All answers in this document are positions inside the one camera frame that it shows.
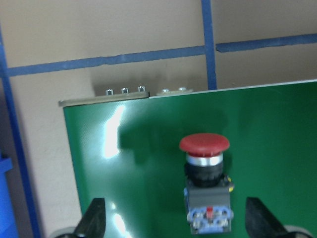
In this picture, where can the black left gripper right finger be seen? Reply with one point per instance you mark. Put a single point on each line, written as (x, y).
(261, 223)

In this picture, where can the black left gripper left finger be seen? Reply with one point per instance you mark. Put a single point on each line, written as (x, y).
(93, 222)

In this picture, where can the red mushroom push button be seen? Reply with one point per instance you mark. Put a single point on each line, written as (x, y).
(208, 188)

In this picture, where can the green conveyor belt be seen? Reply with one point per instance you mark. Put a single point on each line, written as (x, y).
(128, 153)

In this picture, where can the blue left storage bin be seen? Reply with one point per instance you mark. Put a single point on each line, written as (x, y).
(8, 228)

